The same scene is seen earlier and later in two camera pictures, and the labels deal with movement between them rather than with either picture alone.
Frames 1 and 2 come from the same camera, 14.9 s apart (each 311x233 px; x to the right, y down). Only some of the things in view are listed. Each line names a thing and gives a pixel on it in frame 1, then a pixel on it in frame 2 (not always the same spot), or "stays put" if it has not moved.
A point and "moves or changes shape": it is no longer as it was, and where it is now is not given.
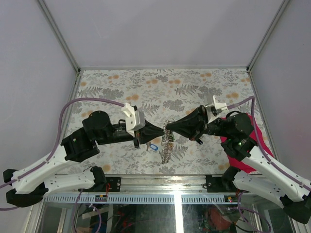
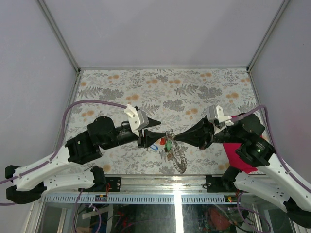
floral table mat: (165, 95) stays put
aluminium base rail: (155, 185) stays put
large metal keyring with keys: (167, 139) moves or changes shape
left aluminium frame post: (60, 35) stays put
